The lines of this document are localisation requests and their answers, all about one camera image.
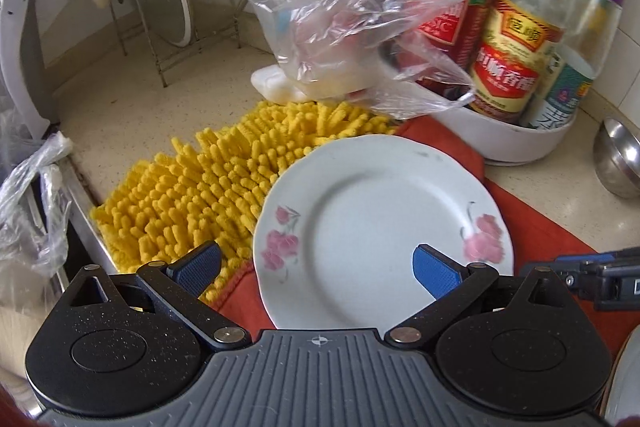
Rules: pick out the white grey appliance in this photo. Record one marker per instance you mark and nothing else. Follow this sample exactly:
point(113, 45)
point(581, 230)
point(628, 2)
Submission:
point(20, 72)

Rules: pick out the white plastic container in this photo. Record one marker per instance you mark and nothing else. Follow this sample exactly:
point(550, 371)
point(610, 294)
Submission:
point(280, 84)

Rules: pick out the plain white plate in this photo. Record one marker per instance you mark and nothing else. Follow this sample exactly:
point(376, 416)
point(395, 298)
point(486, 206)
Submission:
point(627, 382)

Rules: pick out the crumpled clear plastic bag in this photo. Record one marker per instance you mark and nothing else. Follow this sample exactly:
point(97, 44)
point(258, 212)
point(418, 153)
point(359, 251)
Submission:
point(30, 187)

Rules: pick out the red label vinegar bottle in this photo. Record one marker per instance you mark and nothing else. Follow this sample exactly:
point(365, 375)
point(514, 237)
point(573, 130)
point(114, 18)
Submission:
point(515, 57)

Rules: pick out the white floral plate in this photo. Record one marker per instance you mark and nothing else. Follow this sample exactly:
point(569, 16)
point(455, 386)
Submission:
point(360, 217)

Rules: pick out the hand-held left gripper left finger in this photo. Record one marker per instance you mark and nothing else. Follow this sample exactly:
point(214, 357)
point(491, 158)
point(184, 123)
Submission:
point(197, 269)

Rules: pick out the dark bottle red label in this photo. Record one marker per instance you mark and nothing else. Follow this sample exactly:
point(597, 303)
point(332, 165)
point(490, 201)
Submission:
point(450, 22)

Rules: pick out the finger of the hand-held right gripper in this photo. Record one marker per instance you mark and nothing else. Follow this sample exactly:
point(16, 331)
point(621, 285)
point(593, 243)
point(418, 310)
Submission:
point(560, 269)

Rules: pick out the yellow chenille mat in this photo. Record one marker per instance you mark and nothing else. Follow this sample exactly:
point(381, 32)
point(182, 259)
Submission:
point(200, 187)

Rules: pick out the stainless steel bowl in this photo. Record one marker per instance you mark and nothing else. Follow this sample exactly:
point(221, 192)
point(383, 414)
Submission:
point(617, 162)

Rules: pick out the clear bottle purple label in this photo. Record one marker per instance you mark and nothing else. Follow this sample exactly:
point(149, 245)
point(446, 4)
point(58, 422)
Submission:
point(575, 72)

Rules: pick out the white round bottle tray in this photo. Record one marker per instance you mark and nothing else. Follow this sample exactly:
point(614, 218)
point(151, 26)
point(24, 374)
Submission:
point(500, 137)

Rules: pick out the red cloth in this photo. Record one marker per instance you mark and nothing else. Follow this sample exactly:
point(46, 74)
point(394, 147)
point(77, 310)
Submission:
point(540, 227)

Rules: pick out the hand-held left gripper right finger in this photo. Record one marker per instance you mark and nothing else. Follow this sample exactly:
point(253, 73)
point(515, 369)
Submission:
point(435, 272)

